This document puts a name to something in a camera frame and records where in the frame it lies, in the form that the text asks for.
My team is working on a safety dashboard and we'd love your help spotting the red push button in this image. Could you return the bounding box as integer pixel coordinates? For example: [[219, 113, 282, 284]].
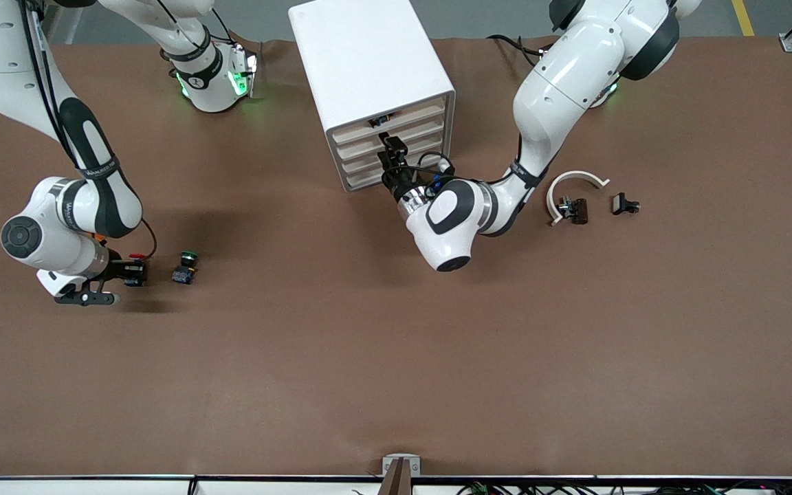
[[128, 253, 154, 287]]

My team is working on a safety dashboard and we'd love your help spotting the white plastic drawer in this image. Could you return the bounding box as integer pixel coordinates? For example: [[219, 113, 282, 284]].
[[344, 144, 453, 193], [335, 113, 449, 160], [340, 129, 451, 175], [331, 98, 448, 144]]

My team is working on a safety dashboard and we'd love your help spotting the green push button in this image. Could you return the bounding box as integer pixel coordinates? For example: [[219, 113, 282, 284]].
[[171, 251, 203, 285]]

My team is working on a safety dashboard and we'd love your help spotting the white drawer cabinet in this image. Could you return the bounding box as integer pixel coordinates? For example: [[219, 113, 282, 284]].
[[288, 0, 457, 193]]

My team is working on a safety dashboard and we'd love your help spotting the brown table cover sheet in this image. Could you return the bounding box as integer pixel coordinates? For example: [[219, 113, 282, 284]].
[[0, 36, 792, 479]]

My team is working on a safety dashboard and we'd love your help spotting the white curved plastic arc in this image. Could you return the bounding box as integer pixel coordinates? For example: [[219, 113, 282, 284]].
[[546, 170, 611, 228]]

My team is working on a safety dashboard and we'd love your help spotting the dark brown electrical component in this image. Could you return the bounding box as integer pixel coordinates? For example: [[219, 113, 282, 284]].
[[558, 197, 589, 226]]

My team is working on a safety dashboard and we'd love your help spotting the dark brown upright bar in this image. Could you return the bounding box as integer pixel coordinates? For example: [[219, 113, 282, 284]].
[[378, 459, 413, 495]]

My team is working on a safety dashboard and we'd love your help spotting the yellow floor tape strip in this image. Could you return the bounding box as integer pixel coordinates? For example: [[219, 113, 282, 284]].
[[731, 0, 755, 36]]

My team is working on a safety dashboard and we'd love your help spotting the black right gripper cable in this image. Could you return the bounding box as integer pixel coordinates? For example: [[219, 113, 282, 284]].
[[18, 0, 158, 261]]

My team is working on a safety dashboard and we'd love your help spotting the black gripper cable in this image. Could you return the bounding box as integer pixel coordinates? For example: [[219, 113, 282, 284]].
[[18, 0, 158, 261], [415, 151, 457, 183]]

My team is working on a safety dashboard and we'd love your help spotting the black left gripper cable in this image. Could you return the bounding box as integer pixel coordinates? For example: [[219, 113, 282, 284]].
[[415, 151, 457, 183]]

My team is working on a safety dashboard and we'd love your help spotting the black arm base cable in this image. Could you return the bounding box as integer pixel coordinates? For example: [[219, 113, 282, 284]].
[[487, 33, 549, 68]]

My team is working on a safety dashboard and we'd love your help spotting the white table edge rail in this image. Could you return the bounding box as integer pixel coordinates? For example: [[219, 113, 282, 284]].
[[0, 476, 792, 495]]

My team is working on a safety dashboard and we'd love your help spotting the grey metal mount bracket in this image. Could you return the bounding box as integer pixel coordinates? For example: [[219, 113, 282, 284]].
[[382, 454, 422, 477]]

